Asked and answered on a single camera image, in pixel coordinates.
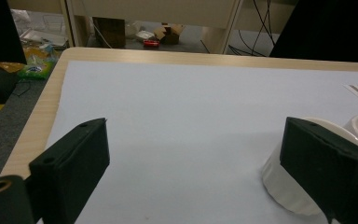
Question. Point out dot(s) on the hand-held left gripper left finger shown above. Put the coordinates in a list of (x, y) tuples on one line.
[(71, 168)]

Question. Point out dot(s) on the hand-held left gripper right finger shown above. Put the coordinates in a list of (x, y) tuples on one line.
[(329, 171)]

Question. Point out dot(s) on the green packet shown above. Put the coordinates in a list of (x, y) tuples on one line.
[(35, 71)]

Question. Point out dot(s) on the orange packet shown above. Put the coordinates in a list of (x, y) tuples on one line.
[(34, 56)]

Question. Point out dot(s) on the pale lilac table mat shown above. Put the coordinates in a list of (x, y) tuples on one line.
[(183, 109)]

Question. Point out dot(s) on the clear plastic bag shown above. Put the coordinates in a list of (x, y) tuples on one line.
[(43, 31)]

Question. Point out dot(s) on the black curtain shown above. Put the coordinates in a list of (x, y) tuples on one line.
[(329, 31), (0, 31)]

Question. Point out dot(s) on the red box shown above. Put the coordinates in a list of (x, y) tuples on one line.
[(151, 43)]

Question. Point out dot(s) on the white crumpled wrapper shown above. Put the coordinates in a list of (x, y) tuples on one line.
[(145, 35)]

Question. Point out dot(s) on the small open cardboard box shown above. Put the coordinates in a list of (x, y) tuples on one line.
[(169, 34)]

